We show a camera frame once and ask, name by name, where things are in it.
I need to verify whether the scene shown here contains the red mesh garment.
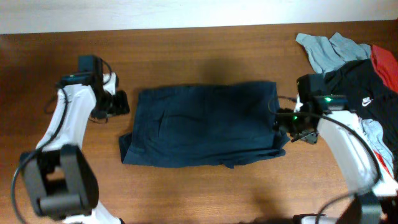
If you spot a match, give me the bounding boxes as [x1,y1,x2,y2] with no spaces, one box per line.
[368,45,397,179]

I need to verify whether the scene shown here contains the grey t-shirt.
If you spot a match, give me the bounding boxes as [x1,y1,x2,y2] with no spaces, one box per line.
[295,32,394,175]

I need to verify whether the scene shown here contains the black nike garment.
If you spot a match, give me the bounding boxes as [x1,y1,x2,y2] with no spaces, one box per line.
[325,59,397,178]

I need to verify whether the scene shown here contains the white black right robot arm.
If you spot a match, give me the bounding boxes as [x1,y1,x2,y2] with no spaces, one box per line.
[270,95,397,223]

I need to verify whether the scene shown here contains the navy blue shorts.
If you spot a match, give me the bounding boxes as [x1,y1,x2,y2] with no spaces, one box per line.
[119,81,289,168]

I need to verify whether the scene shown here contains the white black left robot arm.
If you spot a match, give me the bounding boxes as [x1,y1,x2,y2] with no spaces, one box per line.
[16,73,126,223]

